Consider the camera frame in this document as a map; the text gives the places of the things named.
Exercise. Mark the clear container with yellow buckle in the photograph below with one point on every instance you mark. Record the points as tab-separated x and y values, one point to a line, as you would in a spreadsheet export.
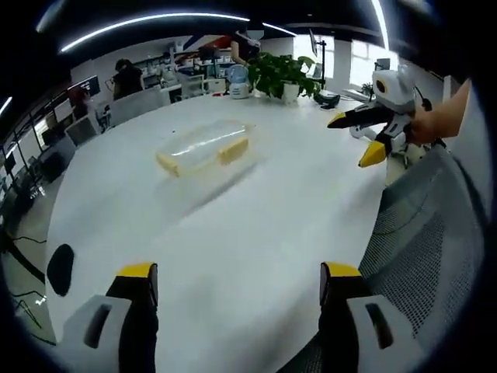
206	149

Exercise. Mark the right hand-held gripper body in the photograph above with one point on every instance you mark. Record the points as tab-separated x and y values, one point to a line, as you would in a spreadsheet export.
396	91

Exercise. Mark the grey mesh office chair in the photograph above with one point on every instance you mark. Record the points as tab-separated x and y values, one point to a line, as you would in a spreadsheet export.
427	233

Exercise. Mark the black computer mouse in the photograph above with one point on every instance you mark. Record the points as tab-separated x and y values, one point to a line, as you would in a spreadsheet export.
60	270

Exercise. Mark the white desk partition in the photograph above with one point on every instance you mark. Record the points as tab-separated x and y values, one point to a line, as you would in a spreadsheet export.
81	131
136	107

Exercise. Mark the green potted plant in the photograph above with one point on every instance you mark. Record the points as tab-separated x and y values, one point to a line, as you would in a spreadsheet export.
275	72

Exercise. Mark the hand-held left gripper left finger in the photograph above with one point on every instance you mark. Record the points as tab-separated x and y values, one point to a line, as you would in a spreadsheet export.
136	303

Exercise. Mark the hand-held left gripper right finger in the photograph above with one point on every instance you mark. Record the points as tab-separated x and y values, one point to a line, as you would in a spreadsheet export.
341	295

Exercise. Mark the white kettle with blue lid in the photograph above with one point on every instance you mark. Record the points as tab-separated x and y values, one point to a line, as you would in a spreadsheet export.
237	83

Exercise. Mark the ceiling light strip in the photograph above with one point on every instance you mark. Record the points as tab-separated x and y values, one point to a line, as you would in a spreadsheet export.
279	29
380	23

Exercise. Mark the person's right hand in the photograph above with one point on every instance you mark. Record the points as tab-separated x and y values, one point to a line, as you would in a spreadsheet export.
425	126

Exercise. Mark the black device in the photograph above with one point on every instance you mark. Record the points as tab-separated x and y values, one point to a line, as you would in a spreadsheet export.
326	100

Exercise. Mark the long curved ceiling light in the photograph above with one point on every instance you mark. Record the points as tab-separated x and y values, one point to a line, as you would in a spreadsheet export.
147	21

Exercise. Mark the wall screen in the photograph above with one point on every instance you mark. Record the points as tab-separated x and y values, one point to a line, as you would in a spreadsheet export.
90	85

